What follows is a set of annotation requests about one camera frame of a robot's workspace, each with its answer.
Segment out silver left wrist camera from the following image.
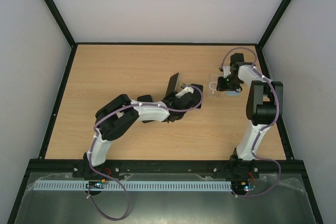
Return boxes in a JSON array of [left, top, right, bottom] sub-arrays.
[[175, 86, 194, 98]]

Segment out black phone on table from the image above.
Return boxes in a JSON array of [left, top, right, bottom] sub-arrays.
[[136, 94, 153, 104]]

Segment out black phone from blue case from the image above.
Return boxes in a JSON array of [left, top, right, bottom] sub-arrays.
[[191, 83, 203, 105]]

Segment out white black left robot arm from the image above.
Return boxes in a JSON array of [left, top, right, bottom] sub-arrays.
[[86, 84, 203, 167]]

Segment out black enclosure frame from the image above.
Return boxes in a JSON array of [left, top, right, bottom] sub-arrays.
[[5, 0, 325, 224]]

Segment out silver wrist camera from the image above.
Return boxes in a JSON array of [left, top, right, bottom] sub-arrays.
[[175, 86, 194, 98], [219, 66, 231, 78]]

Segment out white slotted cable duct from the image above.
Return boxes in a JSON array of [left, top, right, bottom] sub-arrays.
[[33, 180, 232, 192]]

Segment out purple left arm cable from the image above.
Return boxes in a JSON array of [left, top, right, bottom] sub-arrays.
[[88, 86, 205, 221]]

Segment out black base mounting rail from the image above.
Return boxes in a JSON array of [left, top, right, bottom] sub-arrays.
[[25, 159, 306, 180]]

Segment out light blue phone case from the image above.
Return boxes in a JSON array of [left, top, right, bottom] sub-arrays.
[[225, 91, 240, 96]]

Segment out clear phone case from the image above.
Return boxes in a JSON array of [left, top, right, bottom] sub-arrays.
[[206, 73, 228, 100]]

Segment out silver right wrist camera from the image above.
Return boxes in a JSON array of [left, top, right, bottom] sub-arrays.
[[219, 66, 231, 78]]

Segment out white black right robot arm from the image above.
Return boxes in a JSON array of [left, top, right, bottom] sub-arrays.
[[216, 53, 284, 178]]

